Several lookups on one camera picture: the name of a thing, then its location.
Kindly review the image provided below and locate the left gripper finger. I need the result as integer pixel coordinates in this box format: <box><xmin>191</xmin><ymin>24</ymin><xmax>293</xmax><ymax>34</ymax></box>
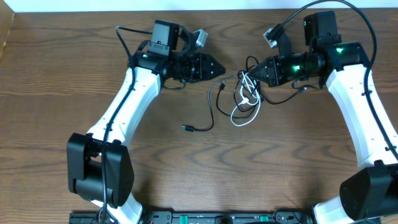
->
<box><xmin>205</xmin><ymin>71</ymin><xmax>224</xmax><ymax>80</ymax></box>
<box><xmin>210</xmin><ymin>55</ymin><xmax>226</xmax><ymax>73</ymax></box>

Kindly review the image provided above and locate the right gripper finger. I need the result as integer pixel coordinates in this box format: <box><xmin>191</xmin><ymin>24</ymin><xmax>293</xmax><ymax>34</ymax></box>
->
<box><xmin>250</xmin><ymin>58</ymin><xmax>269</xmax><ymax>75</ymax></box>
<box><xmin>249</xmin><ymin>73</ymin><xmax>270</xmax><ymax>85</ymax></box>

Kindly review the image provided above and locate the white usb cable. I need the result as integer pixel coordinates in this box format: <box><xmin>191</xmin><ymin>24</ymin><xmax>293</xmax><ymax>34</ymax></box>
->
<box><xmin>229</xmin><ymin>71</ymin><xmax>262</xmax><ymax>127</ymax></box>

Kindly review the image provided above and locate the black usb cable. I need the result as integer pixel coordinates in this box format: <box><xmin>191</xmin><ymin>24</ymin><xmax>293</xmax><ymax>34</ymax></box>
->
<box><xmin>182</xmin><ymin>55</ymin><xmax>308</xmax><ymax>133</ymax></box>

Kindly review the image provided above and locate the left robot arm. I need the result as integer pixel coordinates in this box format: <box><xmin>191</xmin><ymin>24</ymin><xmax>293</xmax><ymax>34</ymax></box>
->
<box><xmin>67</xmin><ymin>20</ymin><xmax>225</xmax><ymax>223</ymax></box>

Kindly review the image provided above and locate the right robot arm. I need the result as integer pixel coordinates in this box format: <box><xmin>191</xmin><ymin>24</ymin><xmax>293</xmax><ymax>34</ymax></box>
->
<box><xmin>249</xmin><ymin>11</ymin><xmax>397</xmax><ymax>223</ymax></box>

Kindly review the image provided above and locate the cardboard box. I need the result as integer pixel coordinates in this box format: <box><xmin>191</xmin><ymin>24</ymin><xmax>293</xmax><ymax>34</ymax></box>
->
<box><xmin>0</xmin><ymin>0</ymin><xmax>15</xmax><ymax>57</ymax></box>

